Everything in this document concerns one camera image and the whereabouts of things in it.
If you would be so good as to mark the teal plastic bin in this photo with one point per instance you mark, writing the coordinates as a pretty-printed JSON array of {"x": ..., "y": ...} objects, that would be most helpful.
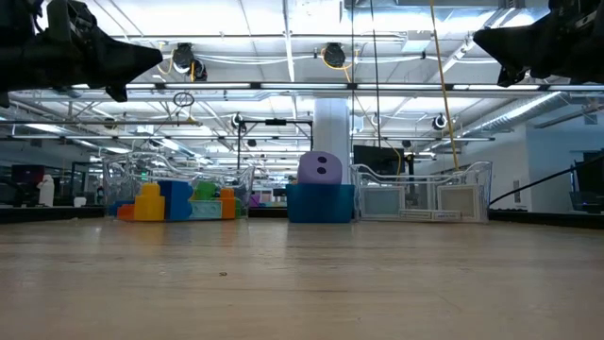
[{"x": 321, "y": 203}]

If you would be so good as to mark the mint toy brick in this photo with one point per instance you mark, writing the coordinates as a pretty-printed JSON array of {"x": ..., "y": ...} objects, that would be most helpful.
[{"x": 205, "y": 210}]

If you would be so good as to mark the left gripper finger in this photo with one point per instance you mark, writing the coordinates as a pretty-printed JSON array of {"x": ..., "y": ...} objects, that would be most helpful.
[
  {"x": 122, "y": 59},
  {"x": 117, "y": 93}
]

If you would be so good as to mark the bright green toy block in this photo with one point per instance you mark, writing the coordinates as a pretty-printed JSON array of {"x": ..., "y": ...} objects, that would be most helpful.
[{"x": 238, "y": 208}]

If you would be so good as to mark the white pillar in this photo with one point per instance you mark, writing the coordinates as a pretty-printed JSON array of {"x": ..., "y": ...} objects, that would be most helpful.
[{"x": 330, "y": 132}]

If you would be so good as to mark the white bottle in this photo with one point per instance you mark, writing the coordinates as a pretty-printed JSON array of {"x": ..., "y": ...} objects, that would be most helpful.
[{"x": 45, "y": 190}]

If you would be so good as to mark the large blue toy block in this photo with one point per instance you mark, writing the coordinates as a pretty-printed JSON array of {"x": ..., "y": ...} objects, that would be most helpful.
[{"x": 175, "y": 200}]

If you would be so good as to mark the dark red box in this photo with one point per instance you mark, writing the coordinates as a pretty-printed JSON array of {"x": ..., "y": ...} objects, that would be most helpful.
[{"x": 28, "y": 174}]

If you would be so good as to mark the orange toy brick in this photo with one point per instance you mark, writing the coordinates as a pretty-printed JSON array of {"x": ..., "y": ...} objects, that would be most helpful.
[{"x": 126, "y": 213}]

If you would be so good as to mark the black monitor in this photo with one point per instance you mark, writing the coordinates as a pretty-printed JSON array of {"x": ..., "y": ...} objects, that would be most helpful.
[
  {"x": 377, "y": 158},
  {"x": 590, "y": 184}
]

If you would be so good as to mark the purple foam die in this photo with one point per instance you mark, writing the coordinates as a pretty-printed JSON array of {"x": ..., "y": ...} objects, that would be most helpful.
[{"x": 321, "y": 167}]

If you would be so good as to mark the orange toy block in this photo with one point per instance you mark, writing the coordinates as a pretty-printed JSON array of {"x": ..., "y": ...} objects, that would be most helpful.
[{"x": 228, "y": 204}]

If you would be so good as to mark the silver air duct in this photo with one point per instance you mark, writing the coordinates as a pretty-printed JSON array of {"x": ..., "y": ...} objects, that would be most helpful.
[{"x": 519, "y": 111}]

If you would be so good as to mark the clear plastic bin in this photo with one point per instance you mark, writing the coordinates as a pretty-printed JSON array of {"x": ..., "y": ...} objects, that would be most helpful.
[
  {"x": 122, "y": 179},
  {"x": 420, "y": 189}
]

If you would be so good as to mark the yellow toy block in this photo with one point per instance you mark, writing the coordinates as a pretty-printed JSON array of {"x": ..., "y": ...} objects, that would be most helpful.
[{"x": 150, "y": 204}]

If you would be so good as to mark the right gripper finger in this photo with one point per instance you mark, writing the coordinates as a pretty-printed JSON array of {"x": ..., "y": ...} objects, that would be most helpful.
[
  {"x": 519, "y": 45},
  {"x": 512, "y": 76}
]

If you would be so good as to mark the black gantry stand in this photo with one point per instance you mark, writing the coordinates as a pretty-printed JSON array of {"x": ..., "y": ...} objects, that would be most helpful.
[{"x": 276, "y": 122}]

